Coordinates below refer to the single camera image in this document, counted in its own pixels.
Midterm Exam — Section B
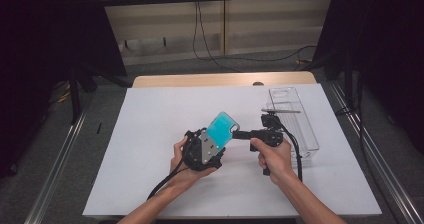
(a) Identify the black hanging wall cable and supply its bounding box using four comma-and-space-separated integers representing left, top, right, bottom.
192, 1, 242, 73

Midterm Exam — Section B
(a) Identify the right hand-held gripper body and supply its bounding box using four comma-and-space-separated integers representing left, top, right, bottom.
254, 108, 302, 148

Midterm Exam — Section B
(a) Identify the yellow cable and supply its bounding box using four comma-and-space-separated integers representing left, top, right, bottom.
49, 89, 72, 104

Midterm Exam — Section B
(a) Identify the person's right hand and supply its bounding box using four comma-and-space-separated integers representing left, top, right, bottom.
250, 137, 295, 185

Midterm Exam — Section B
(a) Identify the white table cover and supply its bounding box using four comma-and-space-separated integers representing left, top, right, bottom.
82, 83, 383, 218

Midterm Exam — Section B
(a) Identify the metal floor rail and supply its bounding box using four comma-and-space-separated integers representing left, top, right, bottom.
328, 82, 424, 224
24, 93, 95, 224

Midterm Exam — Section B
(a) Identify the wooden table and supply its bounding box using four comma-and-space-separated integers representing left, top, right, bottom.
132, 71, 318, 89

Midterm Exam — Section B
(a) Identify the left hand-held gripper black cable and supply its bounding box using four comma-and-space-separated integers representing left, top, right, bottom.
146, 150, 188, 201

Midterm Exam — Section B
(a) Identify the clear plastic bin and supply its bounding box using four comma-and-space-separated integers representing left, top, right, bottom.
265, 86, 320, 169

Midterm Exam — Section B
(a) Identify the right hand-held gripper black cable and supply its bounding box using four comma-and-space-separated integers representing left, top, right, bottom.
279, 123, 304, 182

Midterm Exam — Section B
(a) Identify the hand-held gripper black cable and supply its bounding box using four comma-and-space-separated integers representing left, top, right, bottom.
279, 123, 304, 182
146, 150, 188, 201

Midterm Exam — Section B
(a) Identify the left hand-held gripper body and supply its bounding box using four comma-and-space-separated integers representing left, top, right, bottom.
182, 128, 224, 172

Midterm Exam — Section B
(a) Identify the person's left hand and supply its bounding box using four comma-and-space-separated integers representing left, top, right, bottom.
169, 137, 218, 188

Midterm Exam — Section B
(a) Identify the black metal stand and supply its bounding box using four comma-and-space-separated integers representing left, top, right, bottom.
67, 63, 83, 125

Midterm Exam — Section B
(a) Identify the dark curtain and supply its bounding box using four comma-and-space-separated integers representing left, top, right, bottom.
0, 0, 128, 179
312, 0, 424, 156

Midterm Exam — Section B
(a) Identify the thin black floor cable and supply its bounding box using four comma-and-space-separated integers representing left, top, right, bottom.
334, 80, 372, 169

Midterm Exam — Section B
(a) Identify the blue phone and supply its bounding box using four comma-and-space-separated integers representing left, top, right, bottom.
204, 111, 241, 151

